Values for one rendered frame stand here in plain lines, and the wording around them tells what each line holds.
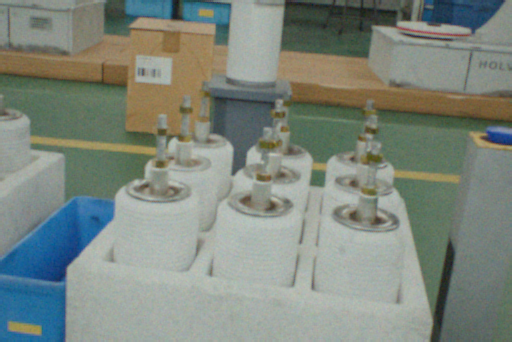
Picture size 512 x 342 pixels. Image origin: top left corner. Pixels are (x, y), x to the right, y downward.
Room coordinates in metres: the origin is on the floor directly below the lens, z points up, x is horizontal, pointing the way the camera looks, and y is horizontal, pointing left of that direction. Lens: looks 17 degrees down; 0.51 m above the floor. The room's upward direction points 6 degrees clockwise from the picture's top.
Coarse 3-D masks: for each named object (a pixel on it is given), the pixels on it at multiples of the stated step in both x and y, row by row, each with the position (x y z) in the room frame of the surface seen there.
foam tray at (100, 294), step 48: (96, 240) 0.73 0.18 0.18; (96, 288) 0.66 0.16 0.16; (144, 288) 0.65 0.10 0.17; (192, 288) 0.64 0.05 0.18; (240, 288) 0.65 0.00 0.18; (288, 288) 0.66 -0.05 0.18; (96, 336) 0.66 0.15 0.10; (144, 336) 0.65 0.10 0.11; (192, 336) 0.64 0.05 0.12; (240, 336) 0.64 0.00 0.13; (288, 336) 0.63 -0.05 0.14; (336, 336) 0.63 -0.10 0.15; (384, 336) 0.62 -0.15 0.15
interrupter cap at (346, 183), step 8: (344, 176) 0.84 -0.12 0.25; (352, 176) 0.85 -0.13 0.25; (336, 184) 0.81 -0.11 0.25; (344, 184) 0.81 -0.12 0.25; (352, 184) 0.82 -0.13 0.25; (376, 184) 0.83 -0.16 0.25; (384, 184) 0.83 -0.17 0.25; (352, 192) 0.79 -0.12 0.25; (384, 192) 0.79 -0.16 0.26; (392, 192) 0.80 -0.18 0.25
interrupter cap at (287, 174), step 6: (246, 168) 0.84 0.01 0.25; (252, 168) 0.84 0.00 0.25; (258, 168) 0.85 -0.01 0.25; (282, 168) 0.85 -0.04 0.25; (288, 168) 0.86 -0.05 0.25; (246, 174) 0.81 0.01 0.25; (252, 174) 0.82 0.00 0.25; (282, 174) 0.84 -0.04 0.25; (288, 174) 0.83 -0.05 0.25; (294, 174) 0.83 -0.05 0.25; (276, 180) 0.80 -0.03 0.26; (282, 180) 0.80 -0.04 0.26; (288, 180) 0.80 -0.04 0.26; (294, 180) 0.81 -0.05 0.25
